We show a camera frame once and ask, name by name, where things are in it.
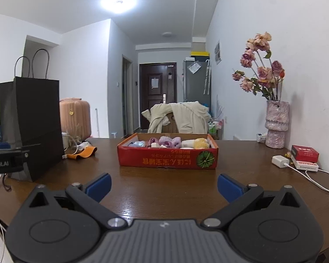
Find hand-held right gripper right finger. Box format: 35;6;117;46
201;174;302;229

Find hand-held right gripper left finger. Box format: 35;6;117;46
29;173;128;229

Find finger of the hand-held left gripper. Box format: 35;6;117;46
0;142;41;155

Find yellow and white plush toy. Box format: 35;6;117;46
182;137;210;150

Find red cardboard box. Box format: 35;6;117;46
117;133;219;170

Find lavender fluffy towel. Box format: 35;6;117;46
159;136;183;149

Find black paper bag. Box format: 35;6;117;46
0;48;66;182

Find orange cloth pouch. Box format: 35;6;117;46
67;145;97;160

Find clear glass vase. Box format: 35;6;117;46
63;124;83;150

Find white power adapter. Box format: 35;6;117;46
272;155;291;168

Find small cart with bottles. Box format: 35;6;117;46
208;117;224;140

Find pink suitcase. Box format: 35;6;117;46
59;98;92;140

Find pink textured vase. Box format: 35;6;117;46
264;100;290;149

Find white flat box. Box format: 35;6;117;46
294;160;320;171

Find red flat box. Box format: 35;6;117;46
291;144;320;163

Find beige jacket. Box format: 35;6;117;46
141;101;212;135

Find dark brown door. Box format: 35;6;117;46
139;62;177;129

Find grey refrigerator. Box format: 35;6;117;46
183;59;211;105

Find white folded umbrella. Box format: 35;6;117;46
204;59;211;95

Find dried pink roses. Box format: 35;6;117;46
231;32;286;101

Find bright ceiling light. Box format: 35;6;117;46
100;0;138;14

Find thin white charging cable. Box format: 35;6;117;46
61;131;84;159

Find white adapter cable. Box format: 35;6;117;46
284;163;329;195

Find side door frame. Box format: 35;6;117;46
122;54;134;138

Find wall poster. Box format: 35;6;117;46
214;41;222;66

